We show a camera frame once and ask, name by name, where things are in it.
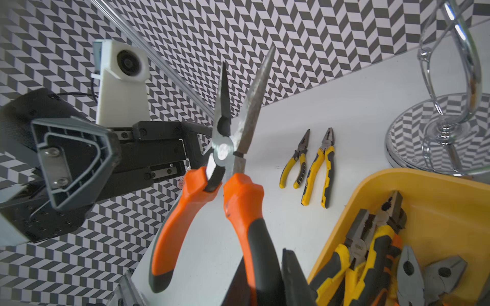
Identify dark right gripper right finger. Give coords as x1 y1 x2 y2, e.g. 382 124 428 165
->
281 249 316 306

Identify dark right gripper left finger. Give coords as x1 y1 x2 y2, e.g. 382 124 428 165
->
222 258 251 306

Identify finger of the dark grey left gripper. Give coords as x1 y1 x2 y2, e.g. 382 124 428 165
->
31 117 122 210

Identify orange black needle-nose pliers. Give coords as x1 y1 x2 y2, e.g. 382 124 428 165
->
149 47 285 305

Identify small yellow needle-nose pliers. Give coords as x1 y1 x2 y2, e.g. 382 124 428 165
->
279 129 310 189

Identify large yellow black pliers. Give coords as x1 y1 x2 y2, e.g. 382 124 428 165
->
300 127 336 210

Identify yellow black pliers in box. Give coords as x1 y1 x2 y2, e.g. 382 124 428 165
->
310 209 374 305

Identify grey steel pliers in box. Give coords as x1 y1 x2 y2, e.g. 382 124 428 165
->
396 246 468 305

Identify yellow plastic storage box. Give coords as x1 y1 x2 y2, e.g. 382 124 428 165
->
308 168 489 305

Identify orange handled pliers in box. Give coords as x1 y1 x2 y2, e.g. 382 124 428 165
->
344 191 407 305

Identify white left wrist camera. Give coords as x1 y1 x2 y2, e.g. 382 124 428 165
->
91 40 151 128

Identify aluminium corner post left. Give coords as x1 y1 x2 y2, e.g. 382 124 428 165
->
91 0 214 117

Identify chrome wire glass stand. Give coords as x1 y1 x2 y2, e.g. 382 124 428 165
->
385 1 489 184

